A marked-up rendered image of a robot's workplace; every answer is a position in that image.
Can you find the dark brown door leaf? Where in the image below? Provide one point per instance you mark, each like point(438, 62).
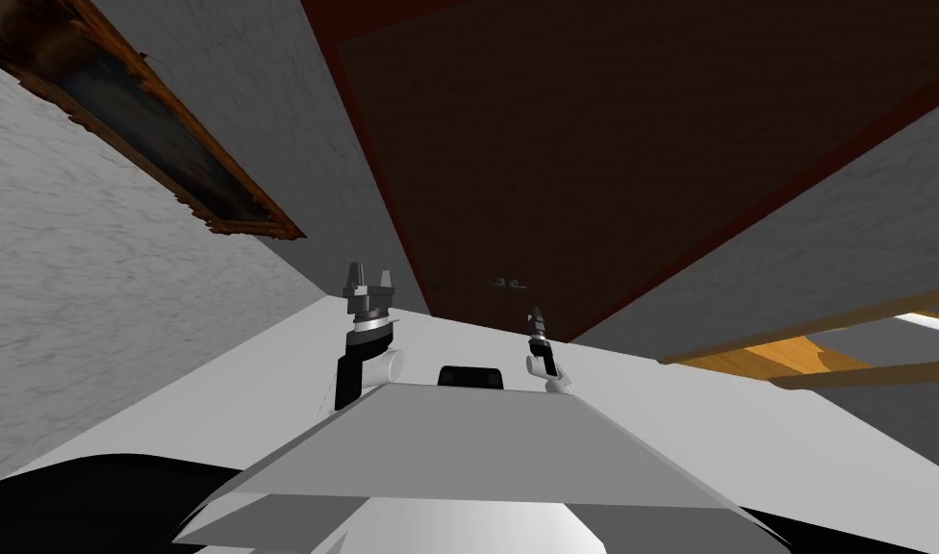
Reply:
point(593, 154)

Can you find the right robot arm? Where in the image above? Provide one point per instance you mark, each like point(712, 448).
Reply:
point(545, 362)

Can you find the light wooden frame furniture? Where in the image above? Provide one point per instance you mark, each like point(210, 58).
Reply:
point(793, 355)

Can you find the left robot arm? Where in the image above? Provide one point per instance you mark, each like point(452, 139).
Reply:
point(354, 377)

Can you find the brown framed wall picture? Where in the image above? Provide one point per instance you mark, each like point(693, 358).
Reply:
point(154, 131)

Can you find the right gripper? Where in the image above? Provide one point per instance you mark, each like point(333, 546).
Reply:
point(539, 332)

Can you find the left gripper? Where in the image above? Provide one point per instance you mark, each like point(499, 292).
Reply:
point(369, 298)

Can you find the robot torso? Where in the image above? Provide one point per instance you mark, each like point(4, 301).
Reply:
point(469, 446)

